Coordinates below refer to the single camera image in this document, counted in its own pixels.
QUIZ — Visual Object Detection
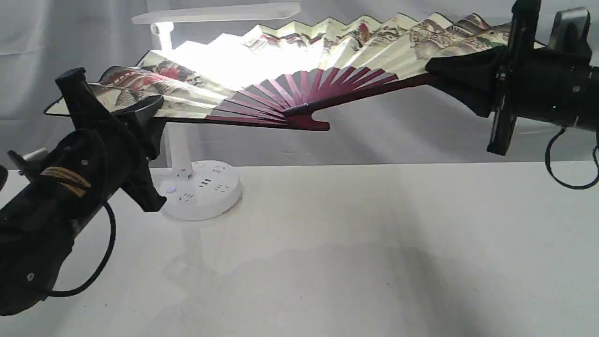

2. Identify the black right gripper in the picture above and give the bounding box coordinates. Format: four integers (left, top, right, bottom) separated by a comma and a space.
425, 0, 598, 155

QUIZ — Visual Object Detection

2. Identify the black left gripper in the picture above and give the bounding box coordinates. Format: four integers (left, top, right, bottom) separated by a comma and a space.
36, 68, 166, 212

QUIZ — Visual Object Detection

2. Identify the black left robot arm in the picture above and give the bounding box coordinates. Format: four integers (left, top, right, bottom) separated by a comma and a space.
0, 67, 167, 316

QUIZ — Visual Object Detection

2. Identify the white desk lamp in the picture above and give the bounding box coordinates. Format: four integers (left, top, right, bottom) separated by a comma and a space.
132, 0, 301, 221

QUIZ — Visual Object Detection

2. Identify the grey backdrop curtain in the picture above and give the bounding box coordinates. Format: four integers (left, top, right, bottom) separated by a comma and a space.
0, 0, 598, 169

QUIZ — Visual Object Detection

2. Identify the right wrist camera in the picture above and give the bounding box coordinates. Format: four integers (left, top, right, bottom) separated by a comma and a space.
547, 7, 592, 60

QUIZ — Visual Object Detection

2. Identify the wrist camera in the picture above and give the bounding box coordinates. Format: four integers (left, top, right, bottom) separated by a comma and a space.
547, 7, 592, 60
7, 147, 49, 182

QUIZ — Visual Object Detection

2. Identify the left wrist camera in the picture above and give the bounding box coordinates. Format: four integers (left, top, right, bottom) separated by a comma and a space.
7, 147, 49, 182

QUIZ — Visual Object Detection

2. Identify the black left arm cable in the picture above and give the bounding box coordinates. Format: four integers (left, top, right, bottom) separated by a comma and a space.
47, 201, 117, 298

